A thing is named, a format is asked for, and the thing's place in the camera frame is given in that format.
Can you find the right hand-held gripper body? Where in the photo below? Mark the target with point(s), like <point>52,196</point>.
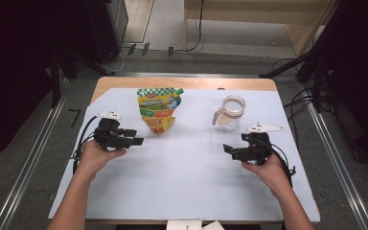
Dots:
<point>258,147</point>

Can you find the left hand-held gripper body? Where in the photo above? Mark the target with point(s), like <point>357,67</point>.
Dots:
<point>108,134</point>

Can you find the clear glass pitcher with lid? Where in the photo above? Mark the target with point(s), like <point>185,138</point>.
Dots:
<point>231,121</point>

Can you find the yellow green spout pouch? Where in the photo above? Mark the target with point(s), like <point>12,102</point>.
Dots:
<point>158,108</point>

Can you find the person's left hand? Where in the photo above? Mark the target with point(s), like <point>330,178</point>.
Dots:
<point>94,158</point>

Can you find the person's right hand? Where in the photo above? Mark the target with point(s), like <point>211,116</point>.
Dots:
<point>268,174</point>

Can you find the white paper sheet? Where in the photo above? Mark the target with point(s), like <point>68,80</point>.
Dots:
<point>185,175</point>

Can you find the white paper slip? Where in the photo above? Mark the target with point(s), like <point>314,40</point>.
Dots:
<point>183,225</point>
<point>213,226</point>

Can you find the wooden table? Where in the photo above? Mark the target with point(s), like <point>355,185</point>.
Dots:
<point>188,83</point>

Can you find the black stand legs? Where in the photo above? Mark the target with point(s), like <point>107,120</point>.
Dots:
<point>56,76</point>

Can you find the black cabinet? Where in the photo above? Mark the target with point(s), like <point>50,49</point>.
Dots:
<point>105,28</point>

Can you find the black metal stand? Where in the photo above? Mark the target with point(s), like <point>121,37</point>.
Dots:
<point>316,48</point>

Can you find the light wooden shelf unit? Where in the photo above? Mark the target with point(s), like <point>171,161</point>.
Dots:
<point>236,14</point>

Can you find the metal floor rail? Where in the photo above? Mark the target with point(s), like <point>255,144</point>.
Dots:
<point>28,166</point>
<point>188,74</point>
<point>338,166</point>

